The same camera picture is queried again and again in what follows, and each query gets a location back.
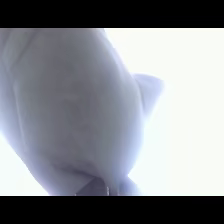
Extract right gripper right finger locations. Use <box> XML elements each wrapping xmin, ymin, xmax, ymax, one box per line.
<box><xmin>117</xmin><ymin>175</ymin><xmax>142</xmax><ymax>197</ymax></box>

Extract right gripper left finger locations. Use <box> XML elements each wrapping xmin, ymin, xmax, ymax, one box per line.
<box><xmin>75</xmin><ymin>176</ymin><xmax>109</xmax><ymax>197</ymax></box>

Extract white garment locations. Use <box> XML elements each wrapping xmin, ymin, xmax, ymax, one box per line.
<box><xmin>0</xmin><ymin>27</ymin><xmax>165</xmax><ymax>197</ymax></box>

